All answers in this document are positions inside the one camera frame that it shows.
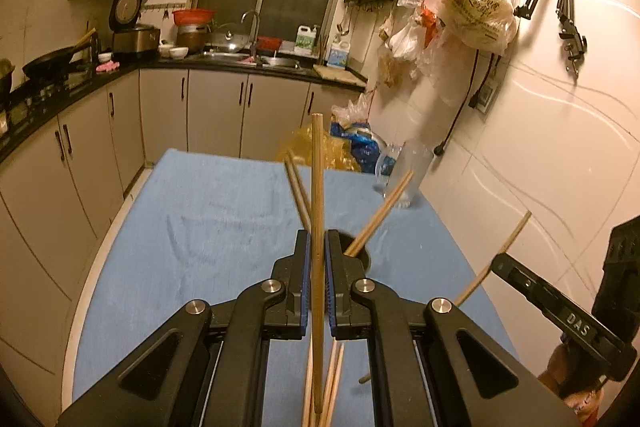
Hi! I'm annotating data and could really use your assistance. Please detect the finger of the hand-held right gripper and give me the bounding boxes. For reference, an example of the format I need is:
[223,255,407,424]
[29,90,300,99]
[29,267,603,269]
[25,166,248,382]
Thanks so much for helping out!
[490,252,638,380]

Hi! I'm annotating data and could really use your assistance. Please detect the black frying wok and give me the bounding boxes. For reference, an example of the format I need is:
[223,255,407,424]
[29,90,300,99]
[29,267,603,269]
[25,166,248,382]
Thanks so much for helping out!
[22,28,98,80]

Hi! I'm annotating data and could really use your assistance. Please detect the red basin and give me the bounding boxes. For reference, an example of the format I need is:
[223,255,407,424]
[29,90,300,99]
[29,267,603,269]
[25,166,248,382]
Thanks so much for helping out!
[172,8,216,26]

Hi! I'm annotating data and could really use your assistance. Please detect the blue tablecloth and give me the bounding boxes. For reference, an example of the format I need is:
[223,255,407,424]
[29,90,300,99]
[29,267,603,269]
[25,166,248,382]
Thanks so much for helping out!
[72,148,521,427]

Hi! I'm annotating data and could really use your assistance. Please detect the wooden cutting board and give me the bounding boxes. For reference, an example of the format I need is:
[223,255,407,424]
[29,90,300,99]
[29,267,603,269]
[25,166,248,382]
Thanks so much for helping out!
[313,64,368,88]

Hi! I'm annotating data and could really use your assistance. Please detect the blue plastic bag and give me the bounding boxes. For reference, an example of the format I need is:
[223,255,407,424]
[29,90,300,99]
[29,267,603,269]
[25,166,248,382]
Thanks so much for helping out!
[330,122,396,172]

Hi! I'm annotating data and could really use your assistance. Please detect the black chopstick holder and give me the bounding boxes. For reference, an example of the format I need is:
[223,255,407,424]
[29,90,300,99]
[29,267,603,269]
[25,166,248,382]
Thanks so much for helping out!
[337,231,373,280]

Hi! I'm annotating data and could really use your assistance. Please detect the green label detergent bottle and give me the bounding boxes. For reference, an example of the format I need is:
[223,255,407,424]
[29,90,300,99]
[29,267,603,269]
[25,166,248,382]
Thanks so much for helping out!
[294,24,321,56]

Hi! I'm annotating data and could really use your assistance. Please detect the black power cable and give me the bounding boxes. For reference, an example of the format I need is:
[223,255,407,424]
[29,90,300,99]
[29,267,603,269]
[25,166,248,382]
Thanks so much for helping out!
[434,52,501,158]

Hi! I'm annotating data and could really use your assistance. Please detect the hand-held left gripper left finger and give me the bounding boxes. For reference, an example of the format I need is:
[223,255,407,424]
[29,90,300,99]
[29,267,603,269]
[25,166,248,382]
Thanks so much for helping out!
[57,229,313,427]

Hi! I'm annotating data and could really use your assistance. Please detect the white plastic bag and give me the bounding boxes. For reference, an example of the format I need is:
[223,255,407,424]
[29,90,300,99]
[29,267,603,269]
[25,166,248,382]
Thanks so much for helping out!
[330,92,376,128]

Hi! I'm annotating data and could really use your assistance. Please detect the gas stove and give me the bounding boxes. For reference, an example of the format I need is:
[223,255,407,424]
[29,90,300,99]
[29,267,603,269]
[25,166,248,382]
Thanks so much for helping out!
[0,72,96,132]

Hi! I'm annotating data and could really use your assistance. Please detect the long wooden chopstick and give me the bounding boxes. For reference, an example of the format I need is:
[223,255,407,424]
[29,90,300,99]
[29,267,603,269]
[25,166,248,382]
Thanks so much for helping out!
[287,148,313,233]
[284,158,310,232]
[359,210,532,383]
[344,171,415,258]
[311,113,326,410]

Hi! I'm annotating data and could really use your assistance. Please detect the black kitchen countertop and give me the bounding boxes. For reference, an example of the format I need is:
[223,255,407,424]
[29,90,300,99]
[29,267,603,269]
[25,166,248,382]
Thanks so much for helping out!
[0,52,368,162]

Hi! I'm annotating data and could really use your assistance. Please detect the metal faucet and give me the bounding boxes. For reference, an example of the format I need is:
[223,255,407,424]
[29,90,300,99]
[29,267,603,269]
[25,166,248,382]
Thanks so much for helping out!
[241,9,262,58]

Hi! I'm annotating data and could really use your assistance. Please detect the glass pot lid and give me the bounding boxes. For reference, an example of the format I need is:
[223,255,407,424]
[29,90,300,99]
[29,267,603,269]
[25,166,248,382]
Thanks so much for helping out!
[207,23,251,50]

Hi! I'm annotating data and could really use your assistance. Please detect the wok with lid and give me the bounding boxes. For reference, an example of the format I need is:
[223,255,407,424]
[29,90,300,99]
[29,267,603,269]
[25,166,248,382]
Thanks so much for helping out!
[0,59,16,108]

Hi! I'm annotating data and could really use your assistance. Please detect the rice cooker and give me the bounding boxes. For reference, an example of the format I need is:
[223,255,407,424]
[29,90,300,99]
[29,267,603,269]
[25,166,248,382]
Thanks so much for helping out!
[109,0,162,60]

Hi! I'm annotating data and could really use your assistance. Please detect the wall socket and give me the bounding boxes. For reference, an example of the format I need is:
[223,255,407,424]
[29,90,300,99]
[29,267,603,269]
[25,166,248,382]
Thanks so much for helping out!
[477,79,500,112]

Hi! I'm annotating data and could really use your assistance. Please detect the dark cooking pot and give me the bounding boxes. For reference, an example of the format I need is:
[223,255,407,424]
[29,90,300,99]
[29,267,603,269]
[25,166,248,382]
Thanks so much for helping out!
[176,24,211,50]

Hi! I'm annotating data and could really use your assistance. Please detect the grey base cabinets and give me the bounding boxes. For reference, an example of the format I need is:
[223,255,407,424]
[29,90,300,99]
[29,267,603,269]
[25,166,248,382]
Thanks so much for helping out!
[0,69,366,427]

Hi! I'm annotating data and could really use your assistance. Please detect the bag of flatbread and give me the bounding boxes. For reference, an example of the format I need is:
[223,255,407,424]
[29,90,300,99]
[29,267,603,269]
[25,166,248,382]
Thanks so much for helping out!
[425,0,521,55]

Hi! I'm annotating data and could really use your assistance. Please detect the steel sink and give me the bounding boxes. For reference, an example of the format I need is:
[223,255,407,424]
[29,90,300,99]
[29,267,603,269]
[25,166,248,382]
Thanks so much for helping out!
[192,49,303,70]

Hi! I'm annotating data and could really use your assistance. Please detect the yellow plastic bag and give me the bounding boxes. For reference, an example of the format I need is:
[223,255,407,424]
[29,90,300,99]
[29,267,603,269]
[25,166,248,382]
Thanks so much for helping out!
[277,127,361,172]

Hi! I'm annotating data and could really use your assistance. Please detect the person's right hand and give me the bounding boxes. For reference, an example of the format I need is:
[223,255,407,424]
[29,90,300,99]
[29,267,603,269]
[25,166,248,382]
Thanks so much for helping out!
[537,344,608,415]

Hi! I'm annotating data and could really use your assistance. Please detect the blue label detergent bottle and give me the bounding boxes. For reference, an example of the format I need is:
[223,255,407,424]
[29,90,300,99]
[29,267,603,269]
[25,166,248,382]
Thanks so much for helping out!
[327,34,349,68]

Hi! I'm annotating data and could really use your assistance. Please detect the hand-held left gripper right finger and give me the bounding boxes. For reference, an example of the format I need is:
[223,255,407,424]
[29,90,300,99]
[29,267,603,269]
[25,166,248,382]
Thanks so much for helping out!
[325,229,583,427]

